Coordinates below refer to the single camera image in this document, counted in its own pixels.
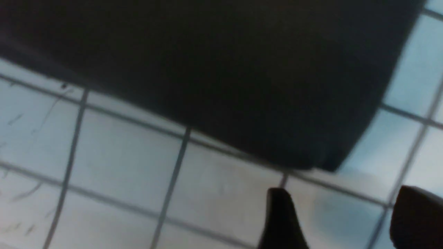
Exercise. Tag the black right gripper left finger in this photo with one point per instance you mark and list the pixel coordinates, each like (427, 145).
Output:
(281, 229)

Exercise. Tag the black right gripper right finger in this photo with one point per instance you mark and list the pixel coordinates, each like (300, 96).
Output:
(417, 219)

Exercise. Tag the gray long sleeve shirt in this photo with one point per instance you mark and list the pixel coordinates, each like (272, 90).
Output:
(293, 82)

